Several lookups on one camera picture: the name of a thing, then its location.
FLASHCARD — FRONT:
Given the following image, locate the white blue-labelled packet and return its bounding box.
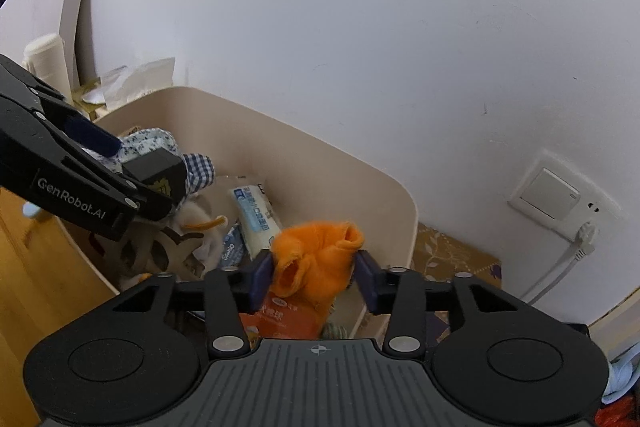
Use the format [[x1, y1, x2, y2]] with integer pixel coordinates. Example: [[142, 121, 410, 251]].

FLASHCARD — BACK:
[[229, 183, 283, 260]]

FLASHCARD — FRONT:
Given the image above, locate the small black box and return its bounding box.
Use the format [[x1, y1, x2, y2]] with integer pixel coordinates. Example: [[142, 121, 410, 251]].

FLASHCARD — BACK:
[[121, 149, 188, 202]]

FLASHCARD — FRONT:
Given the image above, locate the clear plastic packet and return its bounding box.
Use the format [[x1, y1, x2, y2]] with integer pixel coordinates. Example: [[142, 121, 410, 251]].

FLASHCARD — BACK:
[[220, 224, 251, 268]]

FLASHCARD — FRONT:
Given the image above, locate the crumpled white paper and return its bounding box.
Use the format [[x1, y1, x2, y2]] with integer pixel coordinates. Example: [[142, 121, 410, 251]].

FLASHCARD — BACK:
[[82, 58, 177, 110]]

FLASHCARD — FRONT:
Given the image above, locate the orange bottle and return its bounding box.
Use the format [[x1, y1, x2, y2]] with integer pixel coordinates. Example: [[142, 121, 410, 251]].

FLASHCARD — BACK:
[[239, 292, 331, 340]]

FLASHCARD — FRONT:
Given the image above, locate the white power cable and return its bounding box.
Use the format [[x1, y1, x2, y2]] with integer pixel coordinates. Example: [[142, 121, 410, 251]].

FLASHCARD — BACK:
[[517, 252, 583, 305]]

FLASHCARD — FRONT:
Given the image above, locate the taupe hair claw clip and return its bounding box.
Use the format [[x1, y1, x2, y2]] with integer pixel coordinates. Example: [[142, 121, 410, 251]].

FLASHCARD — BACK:
[[117, 227, 206, 280]]

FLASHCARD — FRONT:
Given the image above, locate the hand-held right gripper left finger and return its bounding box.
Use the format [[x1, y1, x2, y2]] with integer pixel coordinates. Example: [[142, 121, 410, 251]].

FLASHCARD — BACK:
[[111, 251, 275, 360]]

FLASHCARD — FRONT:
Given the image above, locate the green scrunchie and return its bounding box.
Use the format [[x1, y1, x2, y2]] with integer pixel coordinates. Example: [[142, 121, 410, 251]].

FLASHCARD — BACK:
[[320, 322, 351, 340]]

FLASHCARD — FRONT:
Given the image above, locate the orange cloth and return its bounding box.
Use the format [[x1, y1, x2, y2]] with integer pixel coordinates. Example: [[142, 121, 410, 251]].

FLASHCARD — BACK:
[[269, 219, 365, 312]]

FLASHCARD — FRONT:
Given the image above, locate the white paper roll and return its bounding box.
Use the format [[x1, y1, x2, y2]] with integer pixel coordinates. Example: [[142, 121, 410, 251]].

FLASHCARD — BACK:
[[24, 33, 71, 95]]

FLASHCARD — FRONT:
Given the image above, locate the cream plastic storage bin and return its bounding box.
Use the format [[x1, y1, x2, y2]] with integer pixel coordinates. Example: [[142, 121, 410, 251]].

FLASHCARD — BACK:
[[55, 86, 420, 340]]

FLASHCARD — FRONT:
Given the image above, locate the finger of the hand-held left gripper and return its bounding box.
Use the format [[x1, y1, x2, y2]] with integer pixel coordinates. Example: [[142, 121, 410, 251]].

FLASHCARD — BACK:
[[0, 53, 122, 158], [0, 98, 176, 224]]

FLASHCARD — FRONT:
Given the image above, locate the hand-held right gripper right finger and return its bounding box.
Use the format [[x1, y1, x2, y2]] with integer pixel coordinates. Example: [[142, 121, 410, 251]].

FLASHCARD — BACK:
[[352, 249, 526, 360]]

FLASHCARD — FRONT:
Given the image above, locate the red fabric item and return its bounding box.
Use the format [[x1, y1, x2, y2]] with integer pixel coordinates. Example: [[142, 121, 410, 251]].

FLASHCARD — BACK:
[[597, 397, 640, 427]]

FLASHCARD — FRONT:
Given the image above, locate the white wall socket panel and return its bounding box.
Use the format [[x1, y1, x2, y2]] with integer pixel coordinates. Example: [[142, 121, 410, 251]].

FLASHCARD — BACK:
[[509, 149, 621, 243]]

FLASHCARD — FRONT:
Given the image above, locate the white power plug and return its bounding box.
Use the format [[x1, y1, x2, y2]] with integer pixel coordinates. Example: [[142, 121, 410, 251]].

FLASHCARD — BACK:
[[570, 219, 601, 260]]

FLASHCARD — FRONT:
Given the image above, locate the white flat board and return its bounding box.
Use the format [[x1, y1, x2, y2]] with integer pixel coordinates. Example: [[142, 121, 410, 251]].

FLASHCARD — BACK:
[[60, 0, 101, 92]]

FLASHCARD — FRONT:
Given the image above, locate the light blue cloth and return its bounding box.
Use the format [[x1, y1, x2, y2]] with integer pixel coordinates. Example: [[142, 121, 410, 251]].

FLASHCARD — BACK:
[[602, 342, 640, 405]]

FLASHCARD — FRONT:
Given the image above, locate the blue floral cloth hat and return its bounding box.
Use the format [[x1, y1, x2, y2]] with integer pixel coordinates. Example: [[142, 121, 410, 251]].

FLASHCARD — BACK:
[[82, 124, 217, 198]]

